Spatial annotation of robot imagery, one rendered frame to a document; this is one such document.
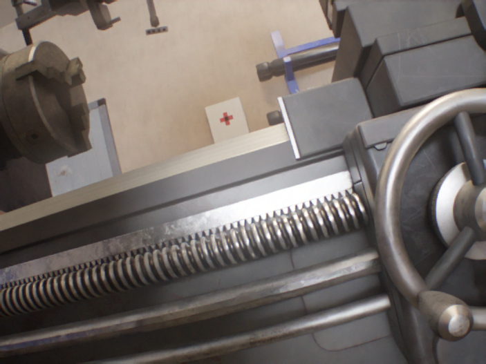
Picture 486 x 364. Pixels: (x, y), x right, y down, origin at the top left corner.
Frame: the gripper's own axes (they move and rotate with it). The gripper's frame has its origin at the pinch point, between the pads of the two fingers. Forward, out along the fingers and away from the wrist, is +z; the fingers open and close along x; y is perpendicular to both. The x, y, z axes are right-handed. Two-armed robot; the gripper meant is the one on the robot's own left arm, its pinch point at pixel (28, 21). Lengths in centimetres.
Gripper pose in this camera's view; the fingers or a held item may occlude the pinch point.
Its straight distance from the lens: 102.0
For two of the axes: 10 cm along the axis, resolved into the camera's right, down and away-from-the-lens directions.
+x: 0.1, 2.7, -9.6
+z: -9.4, 3.3, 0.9
